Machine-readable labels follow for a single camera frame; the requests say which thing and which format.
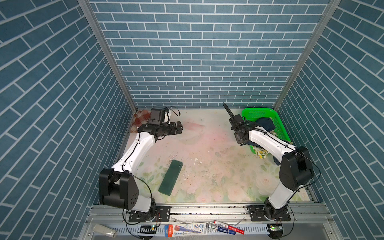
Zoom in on green plastic basket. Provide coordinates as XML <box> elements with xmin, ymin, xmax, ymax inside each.
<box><xmin>242</xmin><ymin>108</ymin><xmax>295</xmax><ymax>162</ymax></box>

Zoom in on dark blue denim skirt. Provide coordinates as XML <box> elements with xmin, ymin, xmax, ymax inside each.
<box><xmin>256</xmin><ymin>118</ymin><xmax>276</xmax><ymax>132</ymax></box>

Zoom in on red plaid skirt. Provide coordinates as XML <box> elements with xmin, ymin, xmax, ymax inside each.
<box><xmin>130</xmin><ymin>110</ymin><xmax>151</xmax><ymax>133</ymax></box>

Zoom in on dark green rectangular board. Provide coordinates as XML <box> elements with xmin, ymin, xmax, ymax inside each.
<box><xmin>159</xmin><ymin>160</ymin><xmax>183</xmax><ymax>196</ymax></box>

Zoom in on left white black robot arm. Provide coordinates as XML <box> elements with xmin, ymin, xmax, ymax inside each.
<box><xmin>99</xmin><ymin>121</ymin><xmax>184</xmax><ymax>221</ymax></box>

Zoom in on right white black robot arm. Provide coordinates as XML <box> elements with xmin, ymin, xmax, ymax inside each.
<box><xmin>229</xmin><ymin>113</ymin><xmax>315</xmax><ymax>221</ymax></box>

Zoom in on yellow floral skirt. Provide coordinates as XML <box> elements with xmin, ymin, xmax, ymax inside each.
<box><xmin>252</xmin><ymin>146</ymin><xmax>269</xmax><ymax>159</ymax></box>

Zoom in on marker package box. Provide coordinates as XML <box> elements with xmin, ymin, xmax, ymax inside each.
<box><xmin>164</xmin><ymin>223</ymin><xmax>208</xmax><ymax>238</ymax></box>

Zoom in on blue marker pen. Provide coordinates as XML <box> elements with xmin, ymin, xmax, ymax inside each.
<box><xmin>208</xmin><ymin>224</ymin><xmax>236</xmax><ymax>235</ymax></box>

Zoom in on grey white small device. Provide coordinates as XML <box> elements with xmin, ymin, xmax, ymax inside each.
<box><xmin>93</xmin><ymin>224</ymin><xmax>117</xmax><ymax>238</ymax></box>

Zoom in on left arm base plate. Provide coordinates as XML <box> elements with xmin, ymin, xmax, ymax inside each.
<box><xmin>127</xmin><ymin>206</ymin><xmax>171</xmax><ymax>223</ymax></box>

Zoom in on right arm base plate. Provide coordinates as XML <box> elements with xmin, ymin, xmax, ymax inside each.
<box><xmin>246</xmin><ymin>205</ymin><xmax>291</xmax><ymax>222</ymax></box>

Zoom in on aluminium front rail frame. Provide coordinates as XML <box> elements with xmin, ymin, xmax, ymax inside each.
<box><xmin>79</xmin><ymin>202</ymin><xmax>342</xmax><ymax>240</ymax></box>

